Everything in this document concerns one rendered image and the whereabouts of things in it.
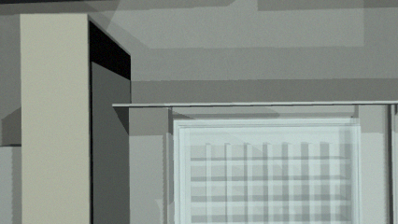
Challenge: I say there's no clear multiwell plate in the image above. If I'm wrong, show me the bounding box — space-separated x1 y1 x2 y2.
173 118 362 224

